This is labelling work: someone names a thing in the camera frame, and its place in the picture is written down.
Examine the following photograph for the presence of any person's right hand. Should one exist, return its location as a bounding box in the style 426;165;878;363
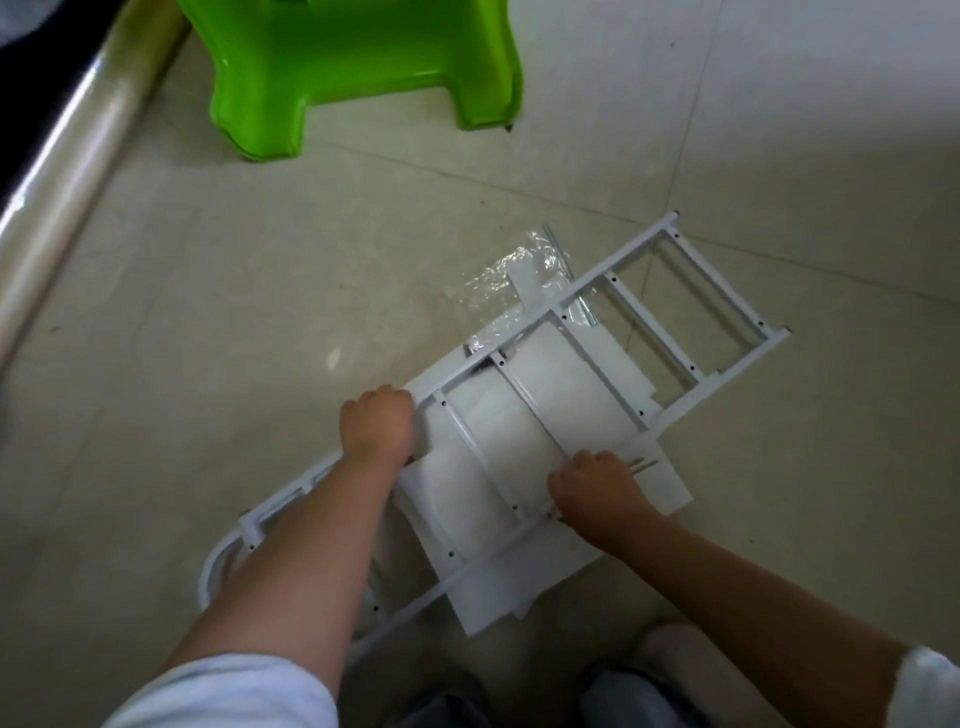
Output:
547;450;662;549

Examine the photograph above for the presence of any person's left hand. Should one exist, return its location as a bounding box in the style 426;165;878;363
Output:
339;385;419;470

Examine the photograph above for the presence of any white metal frame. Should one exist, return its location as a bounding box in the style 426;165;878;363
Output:
198;213;792;654

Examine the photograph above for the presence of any clear plastic screw bag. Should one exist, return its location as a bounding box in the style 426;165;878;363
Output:
457;225;602;354

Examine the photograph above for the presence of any person's left forearm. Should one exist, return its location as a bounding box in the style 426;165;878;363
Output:
157;450;407;692

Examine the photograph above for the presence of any person's right forearm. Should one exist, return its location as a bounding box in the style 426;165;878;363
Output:
607;510;920;728

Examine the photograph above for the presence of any person's right pale shoe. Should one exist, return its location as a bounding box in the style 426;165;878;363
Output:
630;622;759;728

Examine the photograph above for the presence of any person's white shirt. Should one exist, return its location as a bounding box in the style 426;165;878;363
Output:
102;645;960;728

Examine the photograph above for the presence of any green plastic stool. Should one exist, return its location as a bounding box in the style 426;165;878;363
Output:
177;0;527;164

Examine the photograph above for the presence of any chrome metal base rail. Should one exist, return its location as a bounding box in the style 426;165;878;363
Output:
0;0;189;369

